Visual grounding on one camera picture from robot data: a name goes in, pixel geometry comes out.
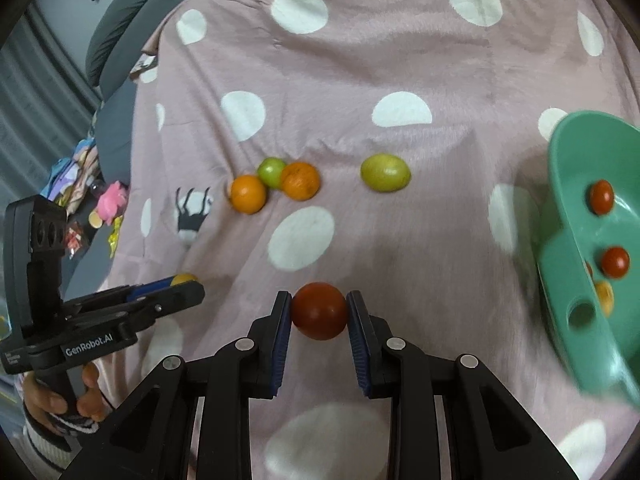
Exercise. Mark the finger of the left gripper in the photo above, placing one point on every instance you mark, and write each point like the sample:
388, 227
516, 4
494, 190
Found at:
116, 296
144, 311

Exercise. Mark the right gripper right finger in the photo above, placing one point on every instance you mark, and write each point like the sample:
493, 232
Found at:
446, 408

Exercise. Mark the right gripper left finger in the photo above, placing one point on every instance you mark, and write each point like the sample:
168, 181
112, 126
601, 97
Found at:
192, 417

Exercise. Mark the beige round fruit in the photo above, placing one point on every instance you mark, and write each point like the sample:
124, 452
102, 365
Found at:
183, 278
605, 294

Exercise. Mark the large orange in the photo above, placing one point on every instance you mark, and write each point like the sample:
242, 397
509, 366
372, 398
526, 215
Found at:
248, 194

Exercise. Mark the striped left sleeve forearm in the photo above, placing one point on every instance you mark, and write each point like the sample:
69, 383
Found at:
51, 452

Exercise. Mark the pink plush toy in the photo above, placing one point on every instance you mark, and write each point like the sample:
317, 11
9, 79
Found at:
112, 203

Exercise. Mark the colourful toy pile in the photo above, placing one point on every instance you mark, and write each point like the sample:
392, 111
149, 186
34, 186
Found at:
70, 177

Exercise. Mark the small green apple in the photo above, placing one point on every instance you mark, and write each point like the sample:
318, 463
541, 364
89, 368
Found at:
270, 170

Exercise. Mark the orange right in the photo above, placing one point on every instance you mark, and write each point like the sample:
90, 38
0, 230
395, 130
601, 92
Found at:
300, 181

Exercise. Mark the green plastic basin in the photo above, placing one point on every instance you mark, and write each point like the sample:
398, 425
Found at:
601, 354

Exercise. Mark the yellow-green mango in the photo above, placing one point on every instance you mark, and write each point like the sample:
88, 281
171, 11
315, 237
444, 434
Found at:
385, 173

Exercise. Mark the pink polka dot blanket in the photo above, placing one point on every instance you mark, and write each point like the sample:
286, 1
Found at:
464, 91

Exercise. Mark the grey pillow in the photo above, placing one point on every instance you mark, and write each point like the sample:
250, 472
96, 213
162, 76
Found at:
119, 38

